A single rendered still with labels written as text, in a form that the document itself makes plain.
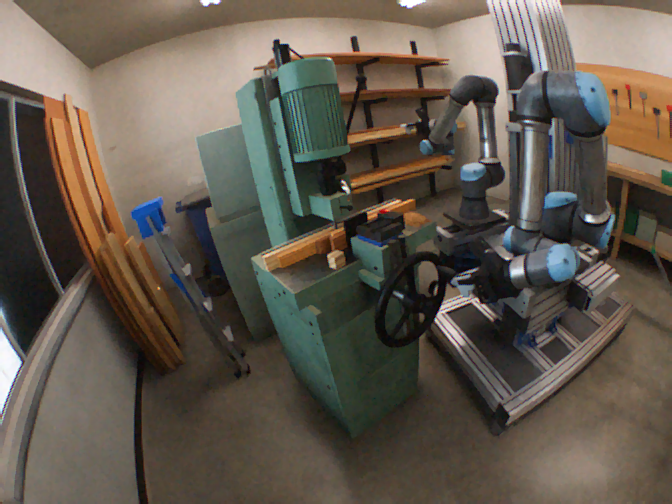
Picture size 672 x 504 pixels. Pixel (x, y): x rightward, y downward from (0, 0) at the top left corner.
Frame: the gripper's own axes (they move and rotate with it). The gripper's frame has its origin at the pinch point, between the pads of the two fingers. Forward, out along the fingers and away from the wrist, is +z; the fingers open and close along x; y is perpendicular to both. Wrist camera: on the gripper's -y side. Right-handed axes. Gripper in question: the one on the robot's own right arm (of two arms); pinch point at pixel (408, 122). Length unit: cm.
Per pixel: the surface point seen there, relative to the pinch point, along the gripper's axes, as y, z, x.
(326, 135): -14, -60, -81
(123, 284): 24, 37, -196
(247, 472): 102, -64, -170
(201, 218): 28, 116, -135
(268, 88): -35, -36, -85
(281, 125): -21, -42, -87
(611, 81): -19, -88, 246
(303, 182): 0, -43, -87
